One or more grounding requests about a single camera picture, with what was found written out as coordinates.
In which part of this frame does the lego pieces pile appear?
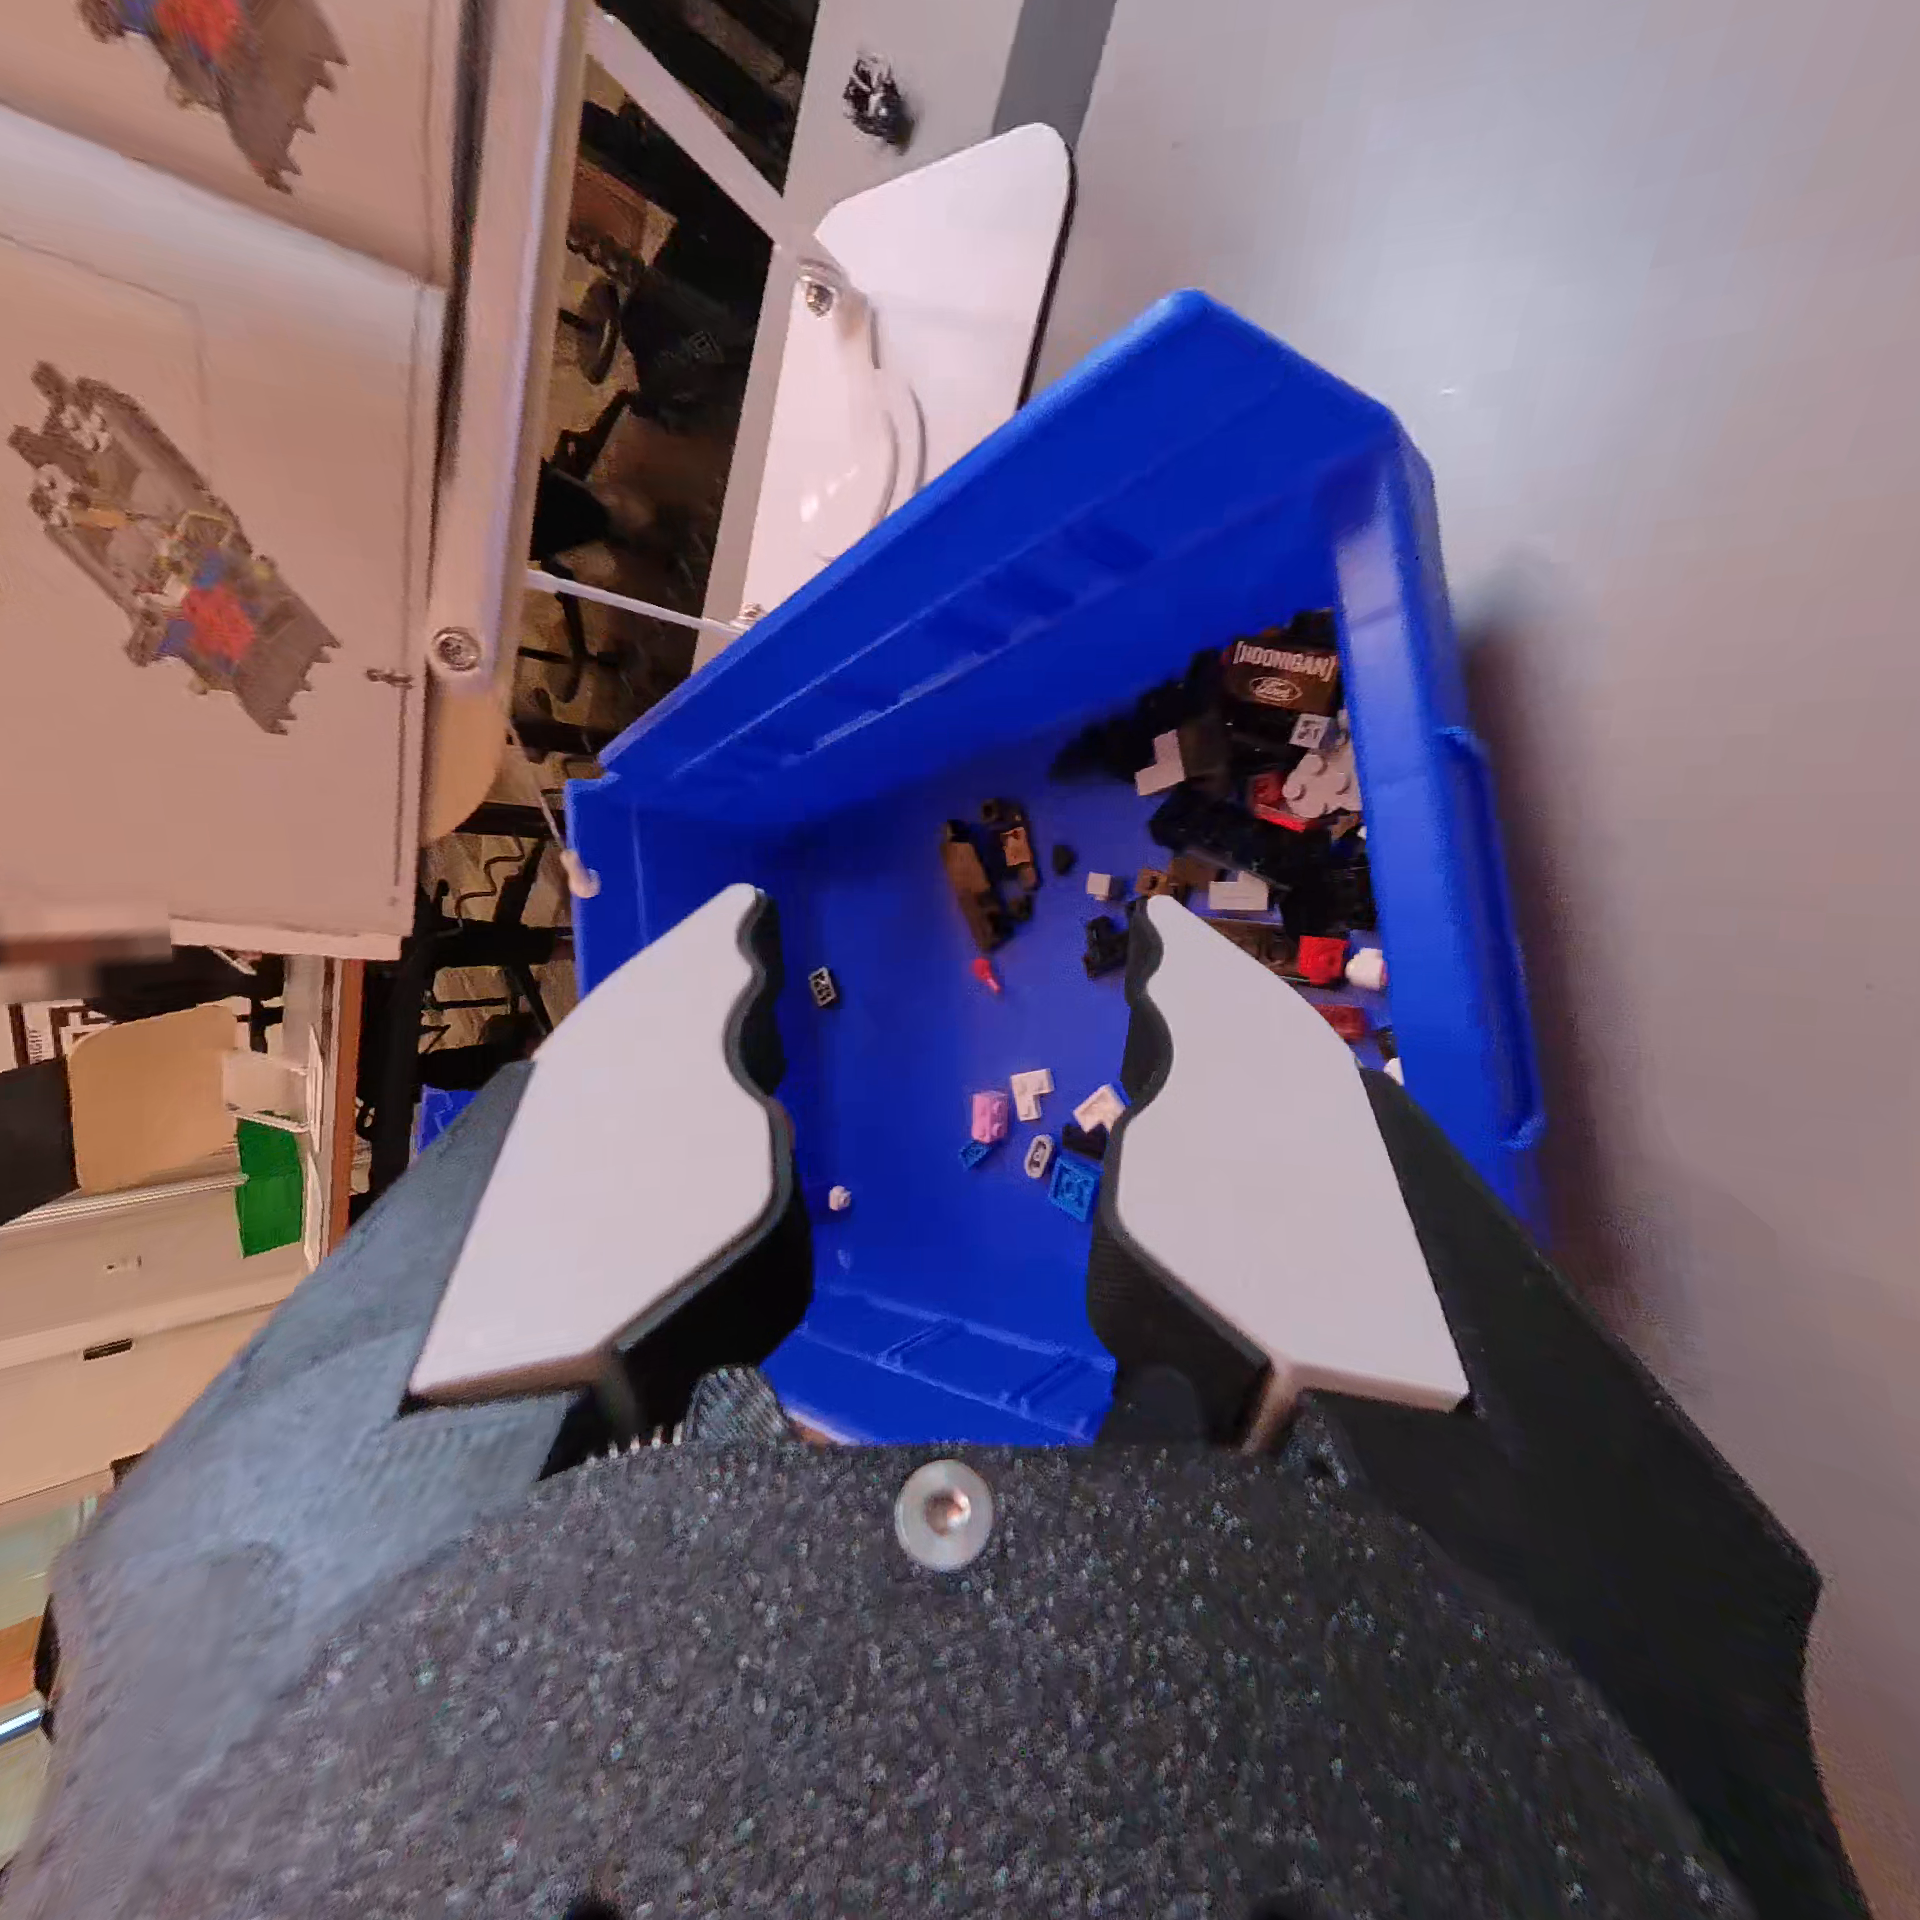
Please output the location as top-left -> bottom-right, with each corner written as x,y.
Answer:
806,610 -> 1413,1215

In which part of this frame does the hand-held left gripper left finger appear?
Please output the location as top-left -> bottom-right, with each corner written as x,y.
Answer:
408,882 -> 807,1412

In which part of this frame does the white book stand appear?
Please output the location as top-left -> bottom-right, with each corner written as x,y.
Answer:
422,0 -> 1077,847

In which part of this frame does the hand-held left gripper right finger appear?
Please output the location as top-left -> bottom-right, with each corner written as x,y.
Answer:
1088,892 -> 1472,1442

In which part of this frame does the lego instruction booklet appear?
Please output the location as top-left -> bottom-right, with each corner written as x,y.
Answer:
0,0 -> 489,956

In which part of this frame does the blue plastic bin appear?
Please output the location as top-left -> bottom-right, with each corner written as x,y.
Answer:
561,287 -> 1552,1449

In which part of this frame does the green box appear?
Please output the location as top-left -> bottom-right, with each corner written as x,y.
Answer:
237,1117 -> 313,1261

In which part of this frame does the cardboard box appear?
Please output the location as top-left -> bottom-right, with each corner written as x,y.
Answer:
62,999 -> 289,1202

